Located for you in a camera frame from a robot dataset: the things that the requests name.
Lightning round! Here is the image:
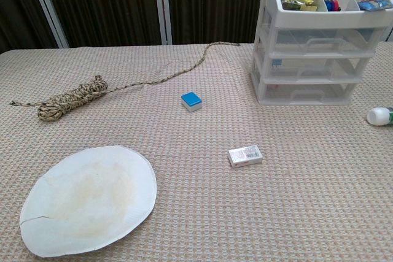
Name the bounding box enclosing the blue printed snack packet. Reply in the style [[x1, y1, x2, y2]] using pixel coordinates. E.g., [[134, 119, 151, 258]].
[[357, 0, 385, 12]]

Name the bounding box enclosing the beige woven tablecloth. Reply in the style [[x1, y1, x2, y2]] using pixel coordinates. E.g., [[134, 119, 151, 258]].
[[0, 40, 393, 262]]

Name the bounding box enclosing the small white paper packet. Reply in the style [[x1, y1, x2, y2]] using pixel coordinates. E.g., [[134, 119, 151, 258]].
[[228, 146, 264, 169]]

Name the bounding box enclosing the white bottle green label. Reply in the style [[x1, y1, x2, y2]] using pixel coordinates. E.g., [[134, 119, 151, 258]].
[[367, 106, 393, 127]]

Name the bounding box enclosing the white paper plate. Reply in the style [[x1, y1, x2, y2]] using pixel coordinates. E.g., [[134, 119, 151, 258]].
[[19, 144, 158, 249]]

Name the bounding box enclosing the clear plastic drawer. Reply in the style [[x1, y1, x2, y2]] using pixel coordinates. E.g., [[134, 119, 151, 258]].
[[266, 55, 372, 80], [263, 81, 368, 106], [269, 25, 378, 54]]

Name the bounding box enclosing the white metal frame post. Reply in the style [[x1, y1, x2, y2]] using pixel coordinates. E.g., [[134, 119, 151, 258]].
[[26, 0, 69, 49], [153, 0, 173, 45]]

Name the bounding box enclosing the black pleated curtain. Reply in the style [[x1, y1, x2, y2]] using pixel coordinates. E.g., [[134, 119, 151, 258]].
[[0, 0, 393, 54]]

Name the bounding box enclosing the tan black braided rope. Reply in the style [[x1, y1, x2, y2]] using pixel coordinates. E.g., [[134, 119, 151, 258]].
[[9, 42, 241, 121]]

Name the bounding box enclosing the blue white block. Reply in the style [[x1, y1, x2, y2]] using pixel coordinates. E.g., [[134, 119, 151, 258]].
[[181, 91, 204, 113]]

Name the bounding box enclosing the white compartment tray with trinkets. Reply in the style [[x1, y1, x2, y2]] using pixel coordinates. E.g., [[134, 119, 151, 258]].
[[249, 0, 393, 106]]

